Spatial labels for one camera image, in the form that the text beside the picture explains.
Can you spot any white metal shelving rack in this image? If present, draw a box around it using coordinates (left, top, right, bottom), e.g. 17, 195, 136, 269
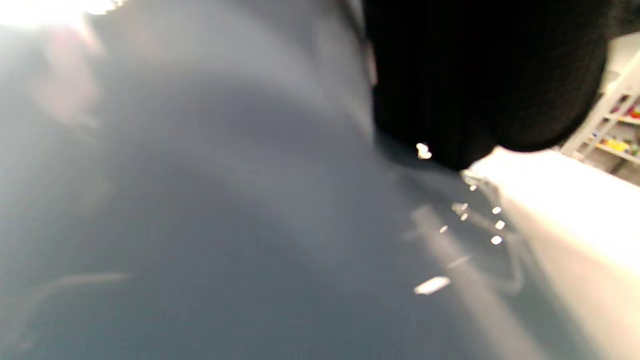
560, 32, 640, 176

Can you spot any person's right hand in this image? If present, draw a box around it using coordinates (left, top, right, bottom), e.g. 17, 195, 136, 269
362, 0, 617, 172

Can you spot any blue plastic snap folder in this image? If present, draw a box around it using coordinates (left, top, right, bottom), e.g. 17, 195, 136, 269
0, 0, 606, 360

